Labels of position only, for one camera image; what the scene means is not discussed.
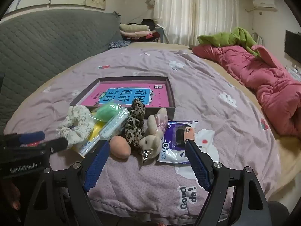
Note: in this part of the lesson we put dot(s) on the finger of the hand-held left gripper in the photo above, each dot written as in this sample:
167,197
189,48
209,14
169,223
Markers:
33,136
57,144

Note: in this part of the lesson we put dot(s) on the pink book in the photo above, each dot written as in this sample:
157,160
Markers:
160,98

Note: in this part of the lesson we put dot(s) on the lilac printed bedsheet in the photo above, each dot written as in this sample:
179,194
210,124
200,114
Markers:
211,122

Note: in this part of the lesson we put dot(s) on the grey quilted headboard cover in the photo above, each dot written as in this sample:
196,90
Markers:
47,47

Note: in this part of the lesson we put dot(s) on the yellow sponge packet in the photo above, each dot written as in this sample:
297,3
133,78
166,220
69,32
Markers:
96,130

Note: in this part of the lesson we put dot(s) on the black cloth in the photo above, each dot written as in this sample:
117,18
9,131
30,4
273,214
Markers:
148,23

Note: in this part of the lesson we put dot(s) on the beige folded cloth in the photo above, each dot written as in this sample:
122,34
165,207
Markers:
134,27

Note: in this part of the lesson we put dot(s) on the pink quilt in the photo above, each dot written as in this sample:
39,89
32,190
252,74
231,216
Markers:
270,82

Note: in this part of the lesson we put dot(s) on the beige egg makeup sponge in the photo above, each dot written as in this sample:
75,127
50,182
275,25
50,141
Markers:
120,147

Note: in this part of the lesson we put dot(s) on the pink folded cloth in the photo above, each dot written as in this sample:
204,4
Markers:
135,34

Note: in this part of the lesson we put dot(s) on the white clear packet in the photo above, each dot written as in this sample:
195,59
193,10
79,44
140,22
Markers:
112,128

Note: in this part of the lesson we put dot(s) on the metal rack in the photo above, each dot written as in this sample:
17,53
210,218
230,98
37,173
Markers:
255,36

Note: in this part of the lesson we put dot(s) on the purple cartoon eye mask packet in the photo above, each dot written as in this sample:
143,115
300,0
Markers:
176,134

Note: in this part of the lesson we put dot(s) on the white air conditioner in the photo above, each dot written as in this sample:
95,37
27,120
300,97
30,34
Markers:
263,3

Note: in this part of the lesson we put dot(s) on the leopard print scrunchie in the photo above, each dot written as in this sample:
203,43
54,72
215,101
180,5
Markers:
134,127

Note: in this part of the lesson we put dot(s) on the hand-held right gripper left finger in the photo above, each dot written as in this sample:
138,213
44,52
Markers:
97,167

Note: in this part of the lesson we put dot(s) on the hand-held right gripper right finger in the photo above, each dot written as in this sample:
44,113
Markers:
198,167

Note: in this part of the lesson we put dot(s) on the grey chair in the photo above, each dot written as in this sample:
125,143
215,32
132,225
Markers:
162,34

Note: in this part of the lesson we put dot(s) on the blue patterned cloth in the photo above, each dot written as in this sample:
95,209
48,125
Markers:
118,44

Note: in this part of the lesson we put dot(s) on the white floral scrunchie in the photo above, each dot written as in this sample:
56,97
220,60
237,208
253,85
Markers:
80,120

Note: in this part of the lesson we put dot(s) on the green blanket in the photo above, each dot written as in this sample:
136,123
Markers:
235,38

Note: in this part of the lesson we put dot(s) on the beige plush bunny pink dress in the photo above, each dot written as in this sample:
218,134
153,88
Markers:
150,143

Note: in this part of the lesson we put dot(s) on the person's left hand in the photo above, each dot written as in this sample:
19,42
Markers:
14,196

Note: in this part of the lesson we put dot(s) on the white curtain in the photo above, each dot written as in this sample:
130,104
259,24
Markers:
195,9

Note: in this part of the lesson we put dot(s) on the dark cardboard box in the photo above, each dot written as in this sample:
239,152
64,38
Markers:
131,78

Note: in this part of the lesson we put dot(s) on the black wall television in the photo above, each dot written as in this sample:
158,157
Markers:
292,47

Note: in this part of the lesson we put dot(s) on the dark red clothes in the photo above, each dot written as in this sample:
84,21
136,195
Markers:
154,36

